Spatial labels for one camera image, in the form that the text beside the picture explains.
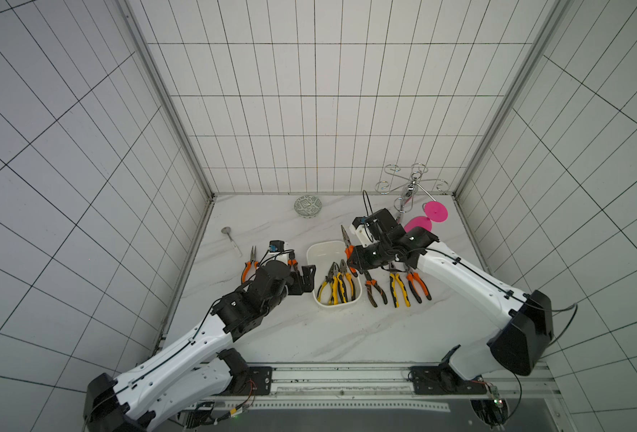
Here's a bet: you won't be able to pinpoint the black orange long-nose pliers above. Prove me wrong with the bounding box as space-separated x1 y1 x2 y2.
363 269 389 309

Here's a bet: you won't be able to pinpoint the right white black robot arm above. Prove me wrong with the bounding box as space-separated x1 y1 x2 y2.
348 225 554 390

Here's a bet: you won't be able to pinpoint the yellow black combination pliers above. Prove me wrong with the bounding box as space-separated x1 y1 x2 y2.
389 270 410 308

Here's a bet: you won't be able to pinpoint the small metal spoon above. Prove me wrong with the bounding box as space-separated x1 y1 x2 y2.
221 226 243 257

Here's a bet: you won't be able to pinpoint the pink wine glass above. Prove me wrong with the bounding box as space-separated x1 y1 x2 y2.
404 201 449 232

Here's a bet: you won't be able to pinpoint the small yellow long-nose pliers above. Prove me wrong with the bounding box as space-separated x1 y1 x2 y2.
316 262 338 306

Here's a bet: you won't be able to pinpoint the orange needle-nose pliers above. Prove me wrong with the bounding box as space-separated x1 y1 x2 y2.
240 246 258 284

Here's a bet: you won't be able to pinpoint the chrome glass holder stand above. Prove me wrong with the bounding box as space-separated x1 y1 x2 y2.
375 163 450 223

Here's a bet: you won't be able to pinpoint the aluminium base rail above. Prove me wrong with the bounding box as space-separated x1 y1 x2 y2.
155 360 560 415

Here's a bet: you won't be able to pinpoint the white plastic storage box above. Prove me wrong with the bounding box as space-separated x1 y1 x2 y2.
307 240 363 310

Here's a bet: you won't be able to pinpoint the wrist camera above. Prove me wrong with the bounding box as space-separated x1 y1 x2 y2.
268 239 285 254
351 216 375 247

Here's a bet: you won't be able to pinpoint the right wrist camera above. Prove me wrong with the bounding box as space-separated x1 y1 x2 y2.
351 216 375 247

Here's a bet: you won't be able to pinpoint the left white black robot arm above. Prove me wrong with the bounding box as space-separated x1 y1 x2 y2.
83 260 316 431

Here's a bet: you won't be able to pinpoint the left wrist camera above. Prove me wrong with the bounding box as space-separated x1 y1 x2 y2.
268 239 285 254

